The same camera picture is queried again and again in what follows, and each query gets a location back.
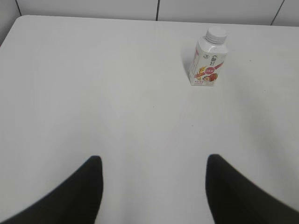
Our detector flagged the white plastic bottle cap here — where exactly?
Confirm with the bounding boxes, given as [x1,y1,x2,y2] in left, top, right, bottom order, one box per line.
[205,27,228,45]

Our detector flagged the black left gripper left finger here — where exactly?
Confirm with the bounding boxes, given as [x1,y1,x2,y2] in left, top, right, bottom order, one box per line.
[2,155,103,224]

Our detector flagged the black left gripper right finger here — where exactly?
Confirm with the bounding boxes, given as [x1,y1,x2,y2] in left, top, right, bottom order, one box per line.
[205,154,299,224]

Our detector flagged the white strawberry yogurt bottle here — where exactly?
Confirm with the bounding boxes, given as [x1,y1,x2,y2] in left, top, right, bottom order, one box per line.
[188,35,228,86]

